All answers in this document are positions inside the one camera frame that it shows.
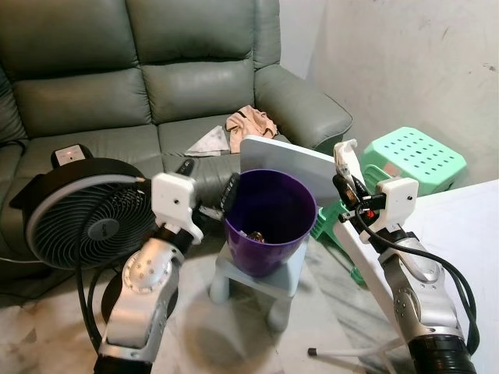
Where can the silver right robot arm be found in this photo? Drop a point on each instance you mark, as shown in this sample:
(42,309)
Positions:
(417,296)

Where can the purple plastic rubbish bin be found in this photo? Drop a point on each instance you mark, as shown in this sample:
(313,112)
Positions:
(269,210)

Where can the small trash piece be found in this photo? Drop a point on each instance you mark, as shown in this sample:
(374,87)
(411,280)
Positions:
(255,234)

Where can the white triangular paper sheet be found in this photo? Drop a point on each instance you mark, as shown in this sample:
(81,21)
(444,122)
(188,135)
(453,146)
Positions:
(212,142)

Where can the light blue tilting side table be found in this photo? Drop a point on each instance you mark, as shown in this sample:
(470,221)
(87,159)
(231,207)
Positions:
(281,156)

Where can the green perforated plastic stool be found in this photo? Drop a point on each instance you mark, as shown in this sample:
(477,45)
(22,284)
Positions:
(413,152)

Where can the beige crumpled cloth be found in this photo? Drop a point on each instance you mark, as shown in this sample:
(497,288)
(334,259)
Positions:
(251,122)

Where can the light blue plastic stool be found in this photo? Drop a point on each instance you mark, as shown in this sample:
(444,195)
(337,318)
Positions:
(269,286)

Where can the black floor fan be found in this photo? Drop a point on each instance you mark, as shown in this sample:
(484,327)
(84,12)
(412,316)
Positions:
(70,218)

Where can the grey-green leather sofa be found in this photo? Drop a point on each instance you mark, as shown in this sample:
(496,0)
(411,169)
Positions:
(78,93)

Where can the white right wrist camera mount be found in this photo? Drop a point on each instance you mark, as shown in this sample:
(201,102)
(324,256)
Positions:
(398,199)

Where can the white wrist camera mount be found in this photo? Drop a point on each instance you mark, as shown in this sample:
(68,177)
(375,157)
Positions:
(398,199)
(173,199)

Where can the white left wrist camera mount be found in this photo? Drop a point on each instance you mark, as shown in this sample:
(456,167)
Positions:
(173,199)

